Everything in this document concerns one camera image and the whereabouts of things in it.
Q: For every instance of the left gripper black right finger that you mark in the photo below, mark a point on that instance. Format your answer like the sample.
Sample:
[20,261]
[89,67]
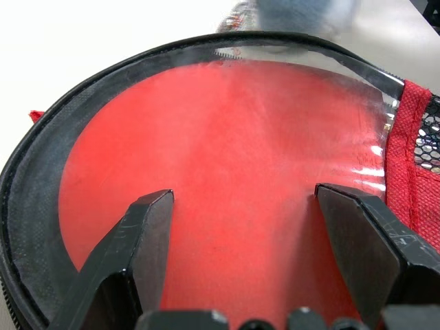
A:
[374,247]

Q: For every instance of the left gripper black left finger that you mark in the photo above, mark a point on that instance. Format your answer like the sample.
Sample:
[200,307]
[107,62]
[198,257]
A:
[117,261]

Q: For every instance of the black and red paddle case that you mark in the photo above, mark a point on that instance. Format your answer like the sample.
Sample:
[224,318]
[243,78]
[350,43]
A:
[34,172]

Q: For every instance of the red table tennis paddle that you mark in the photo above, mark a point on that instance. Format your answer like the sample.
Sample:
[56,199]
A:
[223,154]

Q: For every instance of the white crumpled ball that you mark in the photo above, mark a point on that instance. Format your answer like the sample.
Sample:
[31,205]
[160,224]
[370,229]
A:
[302,17]

